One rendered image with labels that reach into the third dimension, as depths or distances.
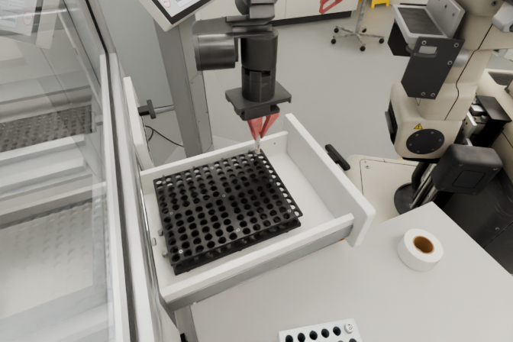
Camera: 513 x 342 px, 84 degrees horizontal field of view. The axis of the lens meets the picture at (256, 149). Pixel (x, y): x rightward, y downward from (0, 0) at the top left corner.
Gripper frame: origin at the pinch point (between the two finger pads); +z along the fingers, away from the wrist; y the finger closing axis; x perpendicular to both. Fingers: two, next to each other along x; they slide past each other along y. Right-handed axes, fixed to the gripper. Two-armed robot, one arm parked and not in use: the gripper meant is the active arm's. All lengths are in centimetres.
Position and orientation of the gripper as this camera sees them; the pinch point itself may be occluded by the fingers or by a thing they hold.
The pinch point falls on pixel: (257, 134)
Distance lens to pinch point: 55.2
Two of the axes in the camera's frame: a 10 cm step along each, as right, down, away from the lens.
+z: -0.1, 7.4, 6.7
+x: 4.1, 6.1, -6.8
